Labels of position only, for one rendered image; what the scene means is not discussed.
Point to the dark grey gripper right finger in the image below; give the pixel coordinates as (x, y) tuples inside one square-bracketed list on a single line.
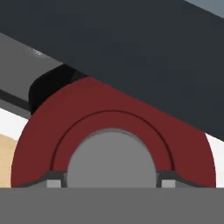
[(169, 178)]

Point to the grey appliance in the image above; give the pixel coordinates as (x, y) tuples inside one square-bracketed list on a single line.
[(20, 73)]

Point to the black rounded object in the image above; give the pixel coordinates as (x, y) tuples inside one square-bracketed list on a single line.
[(49, 84)]

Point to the red blender lid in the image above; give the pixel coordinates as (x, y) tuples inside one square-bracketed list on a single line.
[(116, 99)]

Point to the dark grey cupboard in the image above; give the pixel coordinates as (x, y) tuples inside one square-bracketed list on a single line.
[(140, 43)]

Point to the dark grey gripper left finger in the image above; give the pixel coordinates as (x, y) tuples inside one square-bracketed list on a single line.
[(54, 178)]

